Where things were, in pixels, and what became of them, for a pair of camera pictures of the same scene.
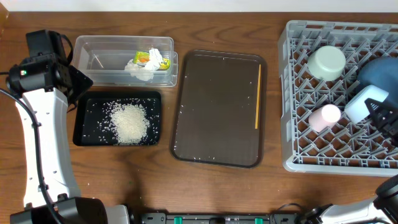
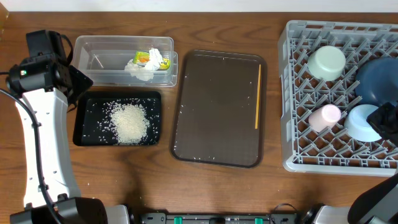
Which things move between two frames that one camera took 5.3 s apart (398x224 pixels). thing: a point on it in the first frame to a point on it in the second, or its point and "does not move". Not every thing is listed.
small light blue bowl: (357, 110) to (357, 126)
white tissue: (144, 73) does not move
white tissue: (155, 58) does not move
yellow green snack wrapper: (143, 56) does not move
